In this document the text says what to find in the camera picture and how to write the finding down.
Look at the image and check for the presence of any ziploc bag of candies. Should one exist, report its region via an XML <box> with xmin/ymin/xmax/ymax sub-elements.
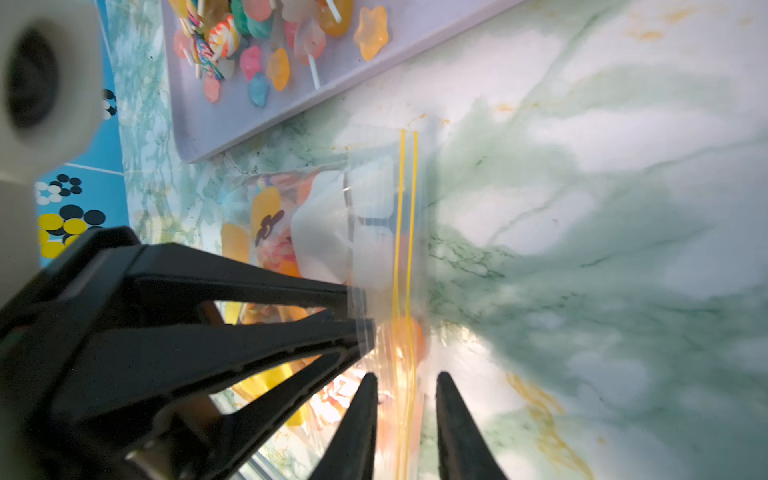
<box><xmin>221</xmin><ymin>129</ymin><xmax>429</xmax><ymax>479</ymax></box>

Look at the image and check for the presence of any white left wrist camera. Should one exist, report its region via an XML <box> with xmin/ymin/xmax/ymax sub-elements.
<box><xmin>1</xmin><ymin>1</ymin><xmax>102</xmax><ymax>303</ymax></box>

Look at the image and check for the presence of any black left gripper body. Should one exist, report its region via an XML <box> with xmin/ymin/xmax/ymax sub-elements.
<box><xmin>1</xmin><ymin>227</ymin><xmax>223</xmax><ymax>479</ymax></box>

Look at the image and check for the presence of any lilac plastic tray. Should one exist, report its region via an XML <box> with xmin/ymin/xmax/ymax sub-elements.
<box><xmin>162</xmin><ymin>0</ymin><xmax>520</xmax><ymax>163</ymax></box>

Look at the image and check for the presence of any pile of colourful candies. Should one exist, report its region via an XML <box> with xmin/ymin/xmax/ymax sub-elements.
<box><xmin>168</xmin><ymin>0</ymin><xmax>389</xmax><ymax>107</ymax></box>

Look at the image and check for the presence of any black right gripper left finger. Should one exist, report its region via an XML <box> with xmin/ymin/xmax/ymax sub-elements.
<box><xmin>309</xmin><ymin>372</ymin><xmax>378</xmax><ymax>480</ymax></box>

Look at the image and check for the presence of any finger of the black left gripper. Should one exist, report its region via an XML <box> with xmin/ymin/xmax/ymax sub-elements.
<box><xmin>89</xmin><ymin>243</ymin><xmax>358</xmax><ymax>327</ymax></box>
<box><xmin>50</xmin><ymin>317</ymin><xmax>373</xmax><ymax>479</ymax></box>

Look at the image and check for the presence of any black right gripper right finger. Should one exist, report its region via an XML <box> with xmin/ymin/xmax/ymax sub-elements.
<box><xmin>436</xmin><ymin>371</ymin><xmax>507</xmax><ymax>480</ymax></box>

